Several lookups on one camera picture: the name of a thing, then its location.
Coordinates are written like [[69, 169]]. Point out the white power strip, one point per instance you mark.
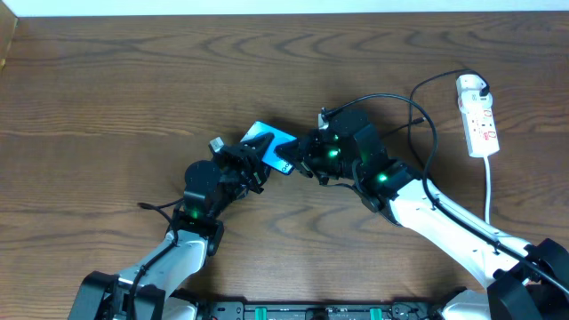
[[480, 133]]

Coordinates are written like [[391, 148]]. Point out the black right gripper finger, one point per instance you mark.
[[302, 167], [295, 152]]

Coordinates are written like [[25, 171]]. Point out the blue Galaxy smartphone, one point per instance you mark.
[[271, 158]]

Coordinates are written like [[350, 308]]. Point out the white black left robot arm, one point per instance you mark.
[[147, 290]]

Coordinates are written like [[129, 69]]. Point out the white USB charger adapter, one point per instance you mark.
[[473, 94]]

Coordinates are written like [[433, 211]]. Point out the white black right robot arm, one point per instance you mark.
[[521, 280]]

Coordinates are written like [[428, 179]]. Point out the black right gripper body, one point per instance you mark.
[[307, 154]]

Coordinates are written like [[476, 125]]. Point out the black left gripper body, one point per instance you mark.
[[243, 161]]

